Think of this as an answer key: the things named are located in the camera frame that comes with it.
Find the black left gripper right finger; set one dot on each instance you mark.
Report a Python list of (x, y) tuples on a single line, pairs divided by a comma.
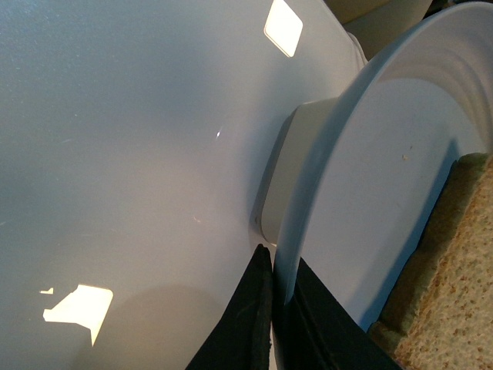
[(313, 331)]

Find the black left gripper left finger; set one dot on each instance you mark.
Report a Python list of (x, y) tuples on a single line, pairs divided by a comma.
[(241, 338)]

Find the slice of bread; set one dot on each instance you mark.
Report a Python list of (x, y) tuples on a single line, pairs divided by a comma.
[(439, 312)]

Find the white round plate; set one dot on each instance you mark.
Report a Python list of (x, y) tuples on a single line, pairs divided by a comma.
[(381, 157)]

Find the beige chair right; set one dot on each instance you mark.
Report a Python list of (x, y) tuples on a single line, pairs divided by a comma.
[(377, 23)]

